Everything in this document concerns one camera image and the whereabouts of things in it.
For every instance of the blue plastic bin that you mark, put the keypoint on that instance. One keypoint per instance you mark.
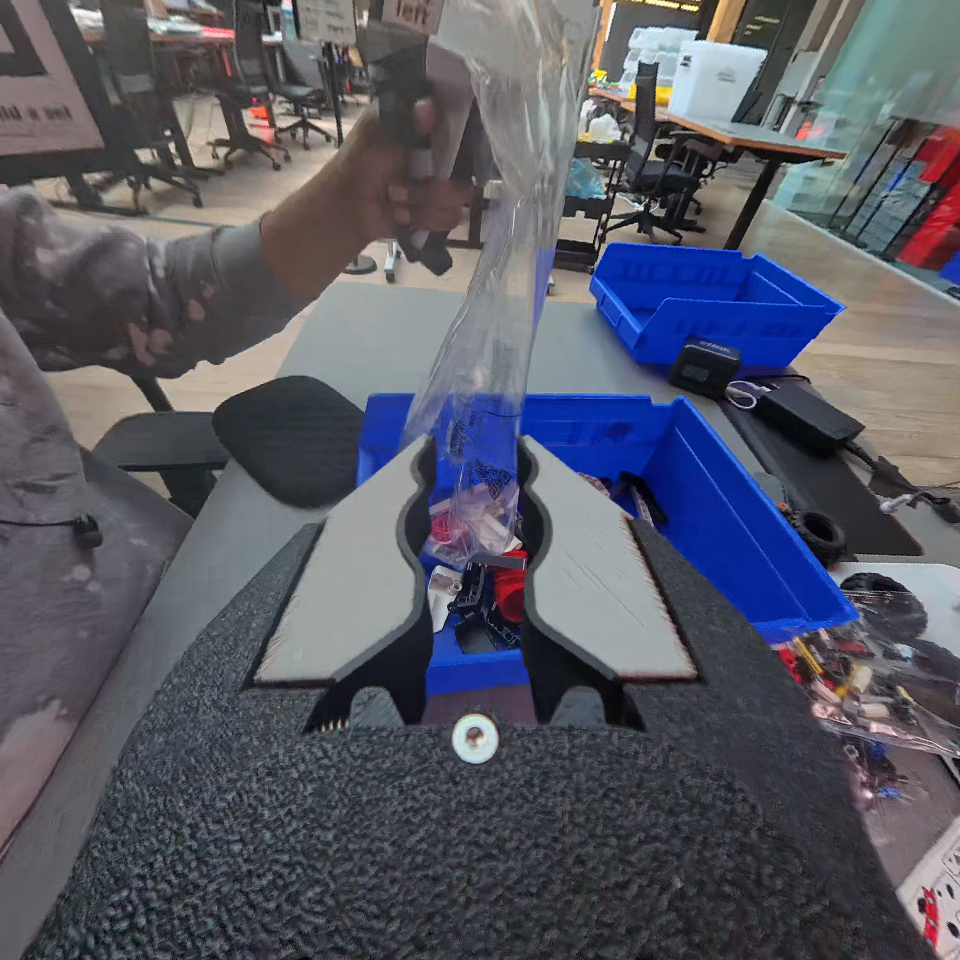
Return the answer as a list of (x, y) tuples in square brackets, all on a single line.
[(712, 510), (675, 330)]

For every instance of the black power adapter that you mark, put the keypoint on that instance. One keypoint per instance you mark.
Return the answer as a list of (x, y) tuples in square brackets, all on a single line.
[(810, 416)]

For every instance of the white storage box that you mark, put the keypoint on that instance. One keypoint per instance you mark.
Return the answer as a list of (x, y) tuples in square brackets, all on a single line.
[(716, 79)]

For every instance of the black toy tyre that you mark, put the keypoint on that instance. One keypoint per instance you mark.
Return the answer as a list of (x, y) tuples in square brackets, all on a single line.
[(889, 600), (821, 536)]

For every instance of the clear bags of toy bricks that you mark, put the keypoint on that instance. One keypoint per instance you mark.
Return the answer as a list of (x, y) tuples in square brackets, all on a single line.
[(877, 690)]

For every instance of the clear plastic bag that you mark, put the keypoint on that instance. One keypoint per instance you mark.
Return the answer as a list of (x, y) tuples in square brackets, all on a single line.
[(517, 225)]

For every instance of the small black timer device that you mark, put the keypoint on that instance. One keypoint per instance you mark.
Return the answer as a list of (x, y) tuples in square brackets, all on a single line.
[(703, 367)]

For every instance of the black desk mat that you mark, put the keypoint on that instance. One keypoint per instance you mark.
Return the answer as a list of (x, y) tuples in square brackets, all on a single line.
[(862, 510)]

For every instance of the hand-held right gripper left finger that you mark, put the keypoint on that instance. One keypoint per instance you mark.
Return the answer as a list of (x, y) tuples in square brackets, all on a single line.
[(352, 585)]

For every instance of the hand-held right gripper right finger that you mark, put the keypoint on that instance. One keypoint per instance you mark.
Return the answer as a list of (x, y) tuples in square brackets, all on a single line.
[(600, 592)]

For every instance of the black rolling cart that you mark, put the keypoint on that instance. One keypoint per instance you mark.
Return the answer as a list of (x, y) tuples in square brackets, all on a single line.
[(592, 202)]

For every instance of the wooden desk with black legs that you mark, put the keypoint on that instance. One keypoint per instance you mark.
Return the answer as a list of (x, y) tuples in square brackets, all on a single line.
[(750, 135)]

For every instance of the black mesh office chair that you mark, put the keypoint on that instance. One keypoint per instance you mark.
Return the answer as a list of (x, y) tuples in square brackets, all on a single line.
[(289, 442)]

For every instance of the person's left forearm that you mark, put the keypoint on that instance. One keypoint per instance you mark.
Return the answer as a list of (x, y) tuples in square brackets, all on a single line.
[(187, 285)]

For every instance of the grey desk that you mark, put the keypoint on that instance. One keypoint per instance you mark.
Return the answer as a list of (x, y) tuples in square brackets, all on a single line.
[(360, 337)]

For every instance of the toy brick pile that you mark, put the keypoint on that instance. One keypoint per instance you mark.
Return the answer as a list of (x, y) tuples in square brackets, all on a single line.
[(487, 592)]

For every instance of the person's left hand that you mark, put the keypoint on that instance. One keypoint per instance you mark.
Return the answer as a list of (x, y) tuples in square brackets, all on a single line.
[(375, 187)]

